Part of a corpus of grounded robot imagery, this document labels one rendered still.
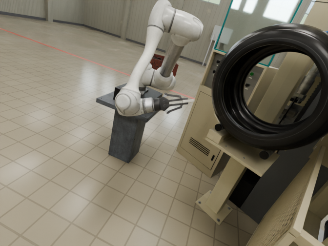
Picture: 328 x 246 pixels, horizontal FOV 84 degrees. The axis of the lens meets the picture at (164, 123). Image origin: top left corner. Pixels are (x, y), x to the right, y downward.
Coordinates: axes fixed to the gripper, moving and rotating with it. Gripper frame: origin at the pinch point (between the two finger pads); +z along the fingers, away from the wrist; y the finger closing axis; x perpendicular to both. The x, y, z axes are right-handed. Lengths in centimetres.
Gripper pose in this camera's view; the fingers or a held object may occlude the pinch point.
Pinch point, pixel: (188, 100)
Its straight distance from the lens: 107.9
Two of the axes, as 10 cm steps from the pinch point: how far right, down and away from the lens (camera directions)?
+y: 1.1, 9.9, 1.2
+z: 9.9, -1.1, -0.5
